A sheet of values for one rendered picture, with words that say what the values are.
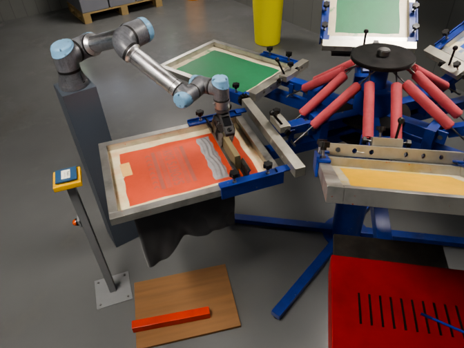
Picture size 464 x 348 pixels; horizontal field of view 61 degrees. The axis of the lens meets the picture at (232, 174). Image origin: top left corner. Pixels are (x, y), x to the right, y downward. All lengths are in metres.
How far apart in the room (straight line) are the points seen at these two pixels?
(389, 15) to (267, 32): 2.87
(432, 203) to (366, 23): 2.13
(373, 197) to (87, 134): 1.77
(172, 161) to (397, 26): 1.76
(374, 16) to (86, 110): 1.94
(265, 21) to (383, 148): 4.05
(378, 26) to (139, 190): 1.92
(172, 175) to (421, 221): 1.95
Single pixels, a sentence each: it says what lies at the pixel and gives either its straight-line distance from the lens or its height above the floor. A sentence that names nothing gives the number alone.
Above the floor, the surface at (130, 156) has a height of 0.96.
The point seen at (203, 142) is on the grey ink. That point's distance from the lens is 2.07.
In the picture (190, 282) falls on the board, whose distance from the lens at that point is 2.62.
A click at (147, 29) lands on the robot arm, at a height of 1.52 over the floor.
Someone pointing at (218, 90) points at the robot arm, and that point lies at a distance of 1.79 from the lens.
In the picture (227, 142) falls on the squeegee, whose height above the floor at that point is 1.06.
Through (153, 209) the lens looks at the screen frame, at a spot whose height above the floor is 0.98.
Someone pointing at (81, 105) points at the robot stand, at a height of 1.12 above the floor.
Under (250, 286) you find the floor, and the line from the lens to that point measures 2.60.
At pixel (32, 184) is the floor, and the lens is 3.78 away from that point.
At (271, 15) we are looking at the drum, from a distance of 5.56.
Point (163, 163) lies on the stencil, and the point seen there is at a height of 0.96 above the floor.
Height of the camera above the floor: 2.15
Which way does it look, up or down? 40 degrees down
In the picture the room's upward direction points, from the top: 3 degrees counter-clockwise
